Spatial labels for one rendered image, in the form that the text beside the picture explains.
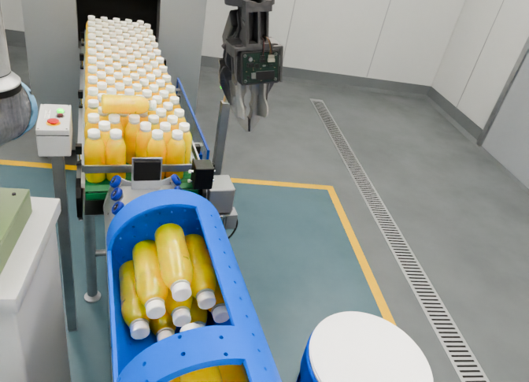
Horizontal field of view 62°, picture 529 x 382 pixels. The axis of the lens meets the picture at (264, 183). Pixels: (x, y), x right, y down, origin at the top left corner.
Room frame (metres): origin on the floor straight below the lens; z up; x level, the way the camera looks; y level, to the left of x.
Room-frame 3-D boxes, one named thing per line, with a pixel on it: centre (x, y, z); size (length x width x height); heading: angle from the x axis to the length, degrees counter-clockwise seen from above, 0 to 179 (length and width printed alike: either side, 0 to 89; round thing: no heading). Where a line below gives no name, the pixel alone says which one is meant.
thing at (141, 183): (1.25, 0.40, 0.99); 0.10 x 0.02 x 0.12; 115
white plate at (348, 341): (0.64, -0.31, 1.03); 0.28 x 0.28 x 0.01
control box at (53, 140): (1.31, 0.75, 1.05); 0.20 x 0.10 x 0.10; 25
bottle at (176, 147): (1.40, 0.34, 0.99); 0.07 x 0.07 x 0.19
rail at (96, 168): (1.32, 0.43, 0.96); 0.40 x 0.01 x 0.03; 115
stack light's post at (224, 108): (1.75, 0.23, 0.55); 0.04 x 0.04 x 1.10; 25
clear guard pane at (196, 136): (1.94, 0.42, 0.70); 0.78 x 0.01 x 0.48; 25
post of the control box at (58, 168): (1.31, 0.75, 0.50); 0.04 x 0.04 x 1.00; 25
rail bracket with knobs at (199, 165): (1.37, 0.24, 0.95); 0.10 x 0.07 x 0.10; 115
